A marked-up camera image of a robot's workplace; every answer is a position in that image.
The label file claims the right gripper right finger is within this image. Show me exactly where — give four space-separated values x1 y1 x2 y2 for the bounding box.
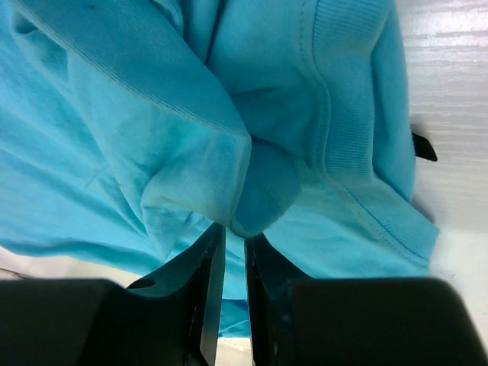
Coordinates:
246 235 487 365

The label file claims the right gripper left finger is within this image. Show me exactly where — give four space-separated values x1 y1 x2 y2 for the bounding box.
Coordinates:
1 224 226 365

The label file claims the teal t shirt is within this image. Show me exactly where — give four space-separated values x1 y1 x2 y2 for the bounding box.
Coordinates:
1 1 438 337

